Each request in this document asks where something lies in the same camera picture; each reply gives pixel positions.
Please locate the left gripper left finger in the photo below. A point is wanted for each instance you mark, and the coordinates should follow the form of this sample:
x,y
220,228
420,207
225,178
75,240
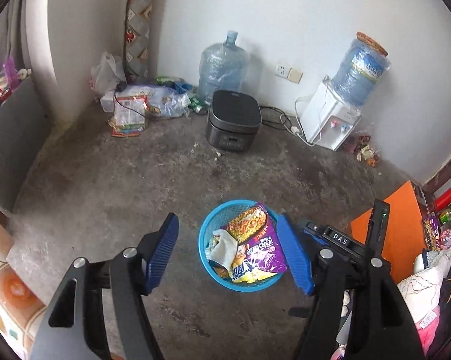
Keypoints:
x,y
73,325

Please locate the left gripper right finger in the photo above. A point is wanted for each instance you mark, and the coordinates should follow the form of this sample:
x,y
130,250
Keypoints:
x,y
325,263

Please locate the purple instant noodle bag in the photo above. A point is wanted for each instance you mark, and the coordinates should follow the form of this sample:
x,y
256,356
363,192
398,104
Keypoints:
x,y
259,255

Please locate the blue plastic trash basket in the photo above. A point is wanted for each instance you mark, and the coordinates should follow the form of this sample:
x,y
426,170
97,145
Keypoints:
x,y
215,220

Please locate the orange board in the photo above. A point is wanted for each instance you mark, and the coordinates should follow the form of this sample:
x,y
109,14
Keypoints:
x,y
405,237

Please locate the red thermos bottle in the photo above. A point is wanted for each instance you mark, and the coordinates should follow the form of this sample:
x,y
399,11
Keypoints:
x,y
443,200

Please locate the white water dispenser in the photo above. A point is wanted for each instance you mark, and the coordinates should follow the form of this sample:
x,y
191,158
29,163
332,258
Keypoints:
x,y
328,120

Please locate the black rice cooker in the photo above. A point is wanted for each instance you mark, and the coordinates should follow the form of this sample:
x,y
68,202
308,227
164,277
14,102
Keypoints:
x,y
233,121

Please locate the dark grey cabinet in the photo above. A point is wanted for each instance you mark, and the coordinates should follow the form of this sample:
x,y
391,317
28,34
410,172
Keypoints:
x,y
24,127

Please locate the pile of food packages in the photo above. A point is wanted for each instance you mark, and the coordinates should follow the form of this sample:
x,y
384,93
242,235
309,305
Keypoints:
x,y
133,106

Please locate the empty blue water jug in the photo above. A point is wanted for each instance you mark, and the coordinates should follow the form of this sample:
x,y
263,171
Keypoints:
x,y
222,67

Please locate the white plastic bag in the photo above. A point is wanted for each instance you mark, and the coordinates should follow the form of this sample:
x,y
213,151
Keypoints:
x,y
106,75

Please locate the purple cup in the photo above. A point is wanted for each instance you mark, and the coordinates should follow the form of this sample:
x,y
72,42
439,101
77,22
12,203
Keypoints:
x,y
10,73

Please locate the rolled patterned mat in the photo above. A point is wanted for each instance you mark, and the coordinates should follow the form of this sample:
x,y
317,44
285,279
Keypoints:
x,y
137,39

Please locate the wall power socket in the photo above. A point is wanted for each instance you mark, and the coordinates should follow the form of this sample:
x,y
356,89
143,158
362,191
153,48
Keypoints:
x,y
291,74

